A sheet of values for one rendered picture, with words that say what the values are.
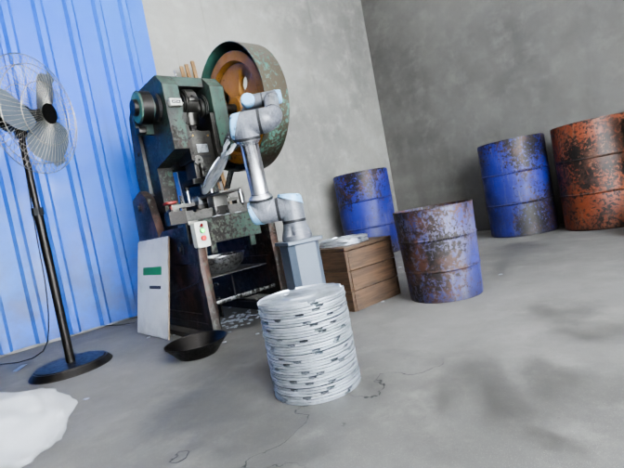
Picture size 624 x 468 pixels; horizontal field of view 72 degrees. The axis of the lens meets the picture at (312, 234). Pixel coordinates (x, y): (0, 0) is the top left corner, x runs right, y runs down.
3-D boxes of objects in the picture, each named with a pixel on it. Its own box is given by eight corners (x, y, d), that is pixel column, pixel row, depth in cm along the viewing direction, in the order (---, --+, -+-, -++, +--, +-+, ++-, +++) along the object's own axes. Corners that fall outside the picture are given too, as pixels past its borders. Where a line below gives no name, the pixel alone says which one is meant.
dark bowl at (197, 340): (240, 346, 205) (238, 332, 205) (182, 370, 186) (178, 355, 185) (212, 340, 228) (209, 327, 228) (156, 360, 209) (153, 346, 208)
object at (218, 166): (223, 174, 269) (222, 174, 269) (233, 141, 246) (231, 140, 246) (199, 203, 250) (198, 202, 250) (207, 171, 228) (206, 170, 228)
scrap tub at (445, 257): (501, 284, 230) (487, 196, 228) (461, 306, 203) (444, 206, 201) (435, 283, 263) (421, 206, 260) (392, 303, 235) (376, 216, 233)
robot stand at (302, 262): (339, 325, 210) (322, 235, 208) (305, 336, 202) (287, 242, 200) (322, 319, 227) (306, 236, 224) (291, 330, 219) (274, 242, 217)
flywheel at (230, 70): (225, 71, 321) (240, 168, 329) (200, 70, 308) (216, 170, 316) (282, 36, 267) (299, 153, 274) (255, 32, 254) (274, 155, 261)
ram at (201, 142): (222, 175, 261) (213, 125, 259) (200, 176, 251) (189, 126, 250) (209, 179, 274) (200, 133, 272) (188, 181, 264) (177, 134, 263)
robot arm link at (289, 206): (305, 217, 206) (300, 189, 205) (278, 222, 206) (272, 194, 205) (305, 216, 218) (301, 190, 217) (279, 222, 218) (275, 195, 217)
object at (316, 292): (330, 281, 160) (329, 279, 160) (357, 292, 132) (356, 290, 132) (253, 299, 153) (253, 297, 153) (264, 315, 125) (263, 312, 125)
